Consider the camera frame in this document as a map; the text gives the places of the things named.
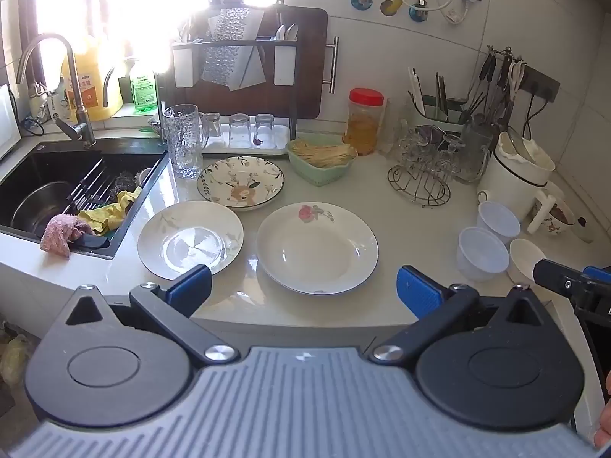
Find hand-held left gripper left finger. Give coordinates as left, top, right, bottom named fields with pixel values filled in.
left=64, top=264, right=240, bottom=364

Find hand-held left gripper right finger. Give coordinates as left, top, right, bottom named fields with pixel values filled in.
left=369, top=264, right=548, bottom=366

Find white ceramic bowl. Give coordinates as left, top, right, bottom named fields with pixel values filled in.
left=507, top=239, right=548, bottom=287

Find white leaf print plate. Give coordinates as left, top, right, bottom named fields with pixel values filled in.
left=137, top=200, right=244, bottom=281

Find translucent plastic bowl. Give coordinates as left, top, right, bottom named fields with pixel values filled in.
left=477, top=200, right=521, bottom=245
left=457, top=227, right=510, bottom=282

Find white rose print plate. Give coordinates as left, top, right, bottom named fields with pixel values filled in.
left=256, top=202, right=379, bottom=295

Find floral deer print plate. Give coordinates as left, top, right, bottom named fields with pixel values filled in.
left=197, top=156, right=285, bottom=211

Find person's right hand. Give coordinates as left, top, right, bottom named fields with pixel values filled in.
left=594, top=376, right=611, bottom=448

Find black gas stove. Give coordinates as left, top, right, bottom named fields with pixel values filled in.
left=575, top=317, right=611, bottom=421

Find floral ceramic mug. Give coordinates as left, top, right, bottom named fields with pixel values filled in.
left=527, top=195, right=581, bottom=237

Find white electric cooking pot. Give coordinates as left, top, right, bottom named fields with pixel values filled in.
left=477, top=130, right=565, bottom=223

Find yellow cloth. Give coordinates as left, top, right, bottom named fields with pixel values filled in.
left=78, top=186, right=143, bottom=237

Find dark scouring pad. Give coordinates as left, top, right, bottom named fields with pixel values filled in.
left=112, top=169, right=152, bottom=197

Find clear stemmed glass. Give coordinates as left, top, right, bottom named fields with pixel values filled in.
left=436, top=136, right=467, bottom=173
left=398, top=129, right=431, bottom=165

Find pink cloth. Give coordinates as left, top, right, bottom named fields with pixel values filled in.
left=40, top=214, right=95, bottom=260

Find black sink drain rack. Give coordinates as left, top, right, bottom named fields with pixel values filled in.
left=67, top=157, right=159, bottom=216

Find textured glass mug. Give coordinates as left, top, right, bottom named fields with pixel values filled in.
left=163, top=104, right=210, bottom=179

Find textured glass pitcher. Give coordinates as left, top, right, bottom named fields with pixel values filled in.
left=453, top=121, right=493, bottom=183

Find green plastic basket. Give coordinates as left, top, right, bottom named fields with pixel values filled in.
left=286, top=134, right=359, bottom=187

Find purple base stemmed glass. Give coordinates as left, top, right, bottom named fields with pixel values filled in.
left=414, top=124, right=447, bottom=146

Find clear glass tumbler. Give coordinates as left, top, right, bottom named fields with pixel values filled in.
left=382, top=100, right=407, bottom=154

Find dried noodles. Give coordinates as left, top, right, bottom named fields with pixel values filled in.
left=291, top=139, right=358, bottom=169

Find steel pot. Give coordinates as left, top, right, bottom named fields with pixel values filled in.
left=11, top=181, right=73, bottom=238

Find red lid plastic jar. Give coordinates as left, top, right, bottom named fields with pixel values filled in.
left=343, top=88, right=385, bottom=156

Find green utensil caddy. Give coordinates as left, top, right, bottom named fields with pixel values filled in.
left=405, top=93, right=471, bottom=131

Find yellow plastic bag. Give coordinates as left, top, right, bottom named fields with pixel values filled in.
left=0, top=333, right=32, bottom=388

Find black sink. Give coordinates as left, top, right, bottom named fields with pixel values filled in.
left=0, top=142, right=169, bottom=259

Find green bottle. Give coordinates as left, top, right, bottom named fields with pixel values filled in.
left=131, top=60, right=158, bottom=114

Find white chopsticks bundle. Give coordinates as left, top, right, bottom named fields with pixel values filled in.
left=407, top=67, right=427, bottom=106

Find hanging kitchen utensils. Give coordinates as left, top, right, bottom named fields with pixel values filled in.
left=470, top=45, right=517, bottom=126

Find small steel faucet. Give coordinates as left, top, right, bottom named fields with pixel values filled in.
left=102, top=57, right=140, bottom=108

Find white utensil holder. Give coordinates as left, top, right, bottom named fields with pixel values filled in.
left=273, top=40, right=298, bottom=86
left=173, top=48, right=195, bottom=88

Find yellow plastic jug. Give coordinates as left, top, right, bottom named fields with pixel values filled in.
left=61, top=37, right=125, bottom=121

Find tall steel faucet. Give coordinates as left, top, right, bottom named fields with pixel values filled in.
left=16, top=33, right=97, bottom=148

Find textured glass cutting board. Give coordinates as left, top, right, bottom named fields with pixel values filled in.
left=200, top=7, right=266, bottom=92

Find white microwave oven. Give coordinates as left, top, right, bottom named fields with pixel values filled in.
left=0, top=83, right=23, bottom=159

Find black metal dish rack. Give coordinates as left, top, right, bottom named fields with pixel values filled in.
left=171, top=32, right=301, bottom=135

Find dark wooden cutting board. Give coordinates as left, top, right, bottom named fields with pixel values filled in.
left=172, top=6, right=341, bottom=121

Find window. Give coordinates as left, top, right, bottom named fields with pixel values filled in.
left=29, top=0, right=287, bottom=73

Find wire glass rack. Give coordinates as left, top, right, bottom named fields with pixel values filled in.
left=387, top=126, right=452, bottom=207

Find black brush handle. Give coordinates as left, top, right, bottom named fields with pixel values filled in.
left=67, top=234, right=112, bottom=252

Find black power cable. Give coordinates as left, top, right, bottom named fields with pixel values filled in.
left=522, top=90, right=541, bottom=140

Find black wall power strip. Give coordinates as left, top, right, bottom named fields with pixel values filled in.
left=517, top=66, right=562, bottom=102

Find white handled scissors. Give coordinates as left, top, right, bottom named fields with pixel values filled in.
left=508, top=58, right=526, bottom=99

